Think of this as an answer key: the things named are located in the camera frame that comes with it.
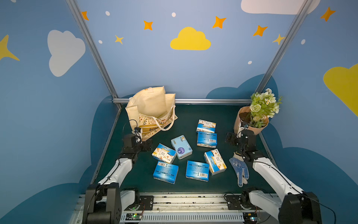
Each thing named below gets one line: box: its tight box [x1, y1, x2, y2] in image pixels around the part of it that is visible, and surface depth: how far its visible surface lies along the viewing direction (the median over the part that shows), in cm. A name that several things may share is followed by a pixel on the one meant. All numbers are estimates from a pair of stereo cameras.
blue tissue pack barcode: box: [196, 131, 218, 149], surface depth 95 cm
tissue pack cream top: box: [195, 119, 217, 133], surface depth 103 cm
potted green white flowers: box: [234, 88, 283, 136], surface depth 86 cm
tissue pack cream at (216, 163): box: [203, 148, 228, 176], surface depth 86 cm
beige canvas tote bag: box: [125, 86, 179, 142], surface depth 95 cm
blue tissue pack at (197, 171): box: [185, 160, 210, 182], surface depth 82 cm
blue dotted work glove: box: [229, 152, 250, 188], surface depth 86 cm
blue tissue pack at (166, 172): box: [152, 161, 179, 185], surface depth 81 cm
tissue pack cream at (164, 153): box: [151, 143, 177, 164], surface depth 88 cm
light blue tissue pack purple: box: [170, 134, 193, 160], surface depth 93 cm
